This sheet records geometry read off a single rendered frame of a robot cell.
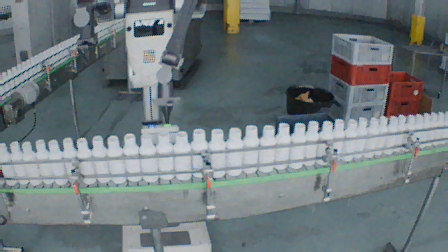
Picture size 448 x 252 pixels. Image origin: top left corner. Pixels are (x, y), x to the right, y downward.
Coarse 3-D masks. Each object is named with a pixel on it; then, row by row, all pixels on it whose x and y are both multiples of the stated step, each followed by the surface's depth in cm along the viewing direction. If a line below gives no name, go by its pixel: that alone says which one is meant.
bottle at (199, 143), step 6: (198, 132) 120; (204, 132) 118; (198, 138) 118; (204, 138) 119; (192, 144) 119; (198, 144) 118; (204, 144) 119; (192, 150) 119; (198, 150) 118; (192, 156) 120; (198, 156) 119; (192, 162) 121; (198, 162) 120; (192, 168) 122; (198, 168) 121; (192, 174) 124; (198, 174) 122
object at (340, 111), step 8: (336, 104) 375; (344, 104) 337; (376, 104) 344; (384, 104) 348; (336, 112) 354; (344, 112) 338; (352, 112) 338; (360, 112) 342; (368, 112) 346; (376, 112) 350; (344, 120) 340; (368, 120) 350
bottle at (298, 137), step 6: (300, 126) 126; (300, 132) 123; (294, 138) 124; (300, 138) 124; (306, 138) 125; (294, 150) 126; (300, 150) 125; (294, 156) 126; (300, 156) 126; (294, 168) 129
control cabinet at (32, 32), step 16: (16, 0) 520; (32, 0) 537; (48, 0) 592; (16, 16) 536; (32, 16) 548; (48, 16) 605; (16, 32) 550; (32, 32) 559; (48, 32) 616; (16, 48) 565; (32, 48) 568; (48, 48) 627
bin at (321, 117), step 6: (312, 114) 186; (318, 114) 187; (324, 114) 188; (276, 120) 183; (282, 120) 184; (288, 120) 185; (294, 120) 186; (300, 120) 186; (306, 120) 187; (312, 120) 188; (318, 120) 189; (324, 120) 190; (330, 120) 185; (276, 126) 184; (294, 126) 187; (306, 126) 189; (318, 126) 190; (276, 132) 184; (294, 132) 189; (348, 204) 157; (312, 210) 153
